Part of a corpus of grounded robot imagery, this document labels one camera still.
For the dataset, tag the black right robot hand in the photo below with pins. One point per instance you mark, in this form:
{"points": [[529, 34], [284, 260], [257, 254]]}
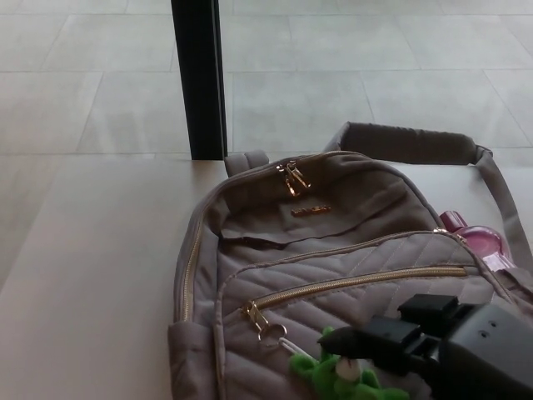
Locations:
{"points": [[458, 346]]}

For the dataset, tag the grey quilted backpack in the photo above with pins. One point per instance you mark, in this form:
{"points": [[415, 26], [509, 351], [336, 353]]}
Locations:
{"points": [[316, 266]]}

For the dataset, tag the pink plastic water bottle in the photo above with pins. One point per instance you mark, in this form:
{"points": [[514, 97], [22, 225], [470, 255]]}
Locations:
{"points": [[479, 241]]}

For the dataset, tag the black vertical window post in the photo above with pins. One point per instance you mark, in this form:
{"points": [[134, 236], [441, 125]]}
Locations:
{"points": [[200, 79]]}

